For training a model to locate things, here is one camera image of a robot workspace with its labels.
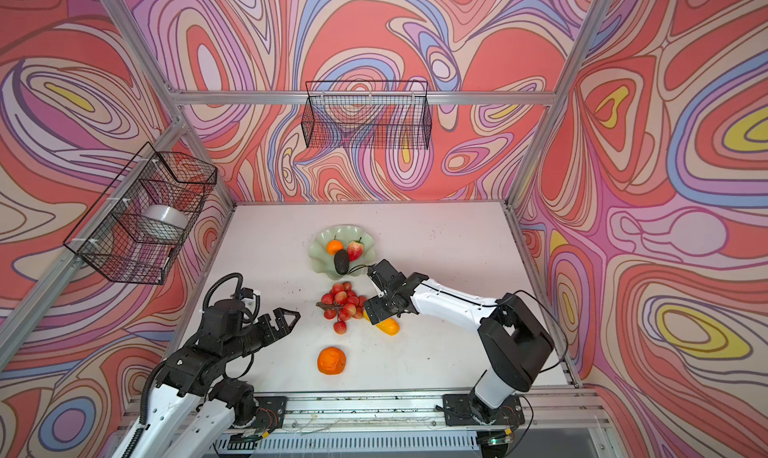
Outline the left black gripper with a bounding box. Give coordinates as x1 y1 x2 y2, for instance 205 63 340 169
220 307 300 364

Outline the yellow fake corn cob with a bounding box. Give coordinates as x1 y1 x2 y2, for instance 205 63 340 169
374 318 400 336

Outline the red fake grape bunch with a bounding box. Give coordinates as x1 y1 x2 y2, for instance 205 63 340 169
315 281 367 335

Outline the red fake strawberry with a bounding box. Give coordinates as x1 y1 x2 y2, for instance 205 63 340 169
346 238 365 262

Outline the dark green fake avocado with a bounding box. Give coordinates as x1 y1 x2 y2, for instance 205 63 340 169
334 249 350 276

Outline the large fake orange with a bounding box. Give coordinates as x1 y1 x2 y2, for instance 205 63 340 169
316 347 347 375

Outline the small fake orange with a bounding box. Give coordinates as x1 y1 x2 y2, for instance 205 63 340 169
326 238 345 256

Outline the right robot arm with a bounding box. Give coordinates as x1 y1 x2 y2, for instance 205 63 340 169
364 259 555 422

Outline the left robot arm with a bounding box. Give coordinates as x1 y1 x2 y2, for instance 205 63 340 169
112 272 301 457

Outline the green wavy fruit bowl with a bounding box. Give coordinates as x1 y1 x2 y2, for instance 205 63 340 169
308 224 377 279

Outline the white tape roll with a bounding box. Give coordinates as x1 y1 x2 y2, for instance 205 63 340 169
138 204 189 243

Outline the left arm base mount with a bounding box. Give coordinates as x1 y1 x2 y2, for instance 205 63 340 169
230 396 288 445

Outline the aluminium front rail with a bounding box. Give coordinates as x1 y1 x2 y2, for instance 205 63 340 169
119 391 613 441

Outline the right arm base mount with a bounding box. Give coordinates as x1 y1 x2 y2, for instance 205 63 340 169
435 394 526 430

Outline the black wire basket left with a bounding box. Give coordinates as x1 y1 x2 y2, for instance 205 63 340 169
63 142 218 285

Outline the black wire basket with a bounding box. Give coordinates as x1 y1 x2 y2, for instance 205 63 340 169
301 80 433 150
63 142 218 285

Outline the black wire basket back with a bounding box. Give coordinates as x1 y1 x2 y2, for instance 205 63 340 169
301 80 433 150

